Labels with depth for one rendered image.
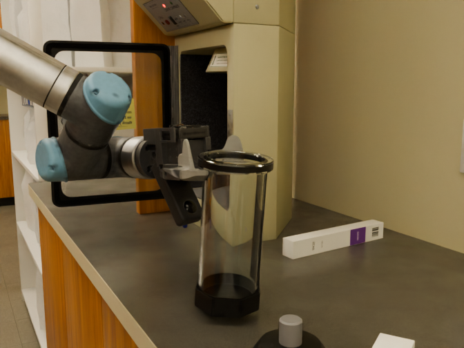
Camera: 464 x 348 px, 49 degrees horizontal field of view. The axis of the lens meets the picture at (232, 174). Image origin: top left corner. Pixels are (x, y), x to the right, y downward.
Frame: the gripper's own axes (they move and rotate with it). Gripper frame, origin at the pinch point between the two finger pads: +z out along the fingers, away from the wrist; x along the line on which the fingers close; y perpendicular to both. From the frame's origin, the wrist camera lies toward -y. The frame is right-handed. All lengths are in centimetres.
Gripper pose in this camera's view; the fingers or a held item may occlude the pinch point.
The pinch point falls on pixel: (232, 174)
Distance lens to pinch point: 74.5
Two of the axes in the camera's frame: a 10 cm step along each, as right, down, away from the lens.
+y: -0.6, -9.9, -1.0
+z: 6.8, 0.4, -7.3
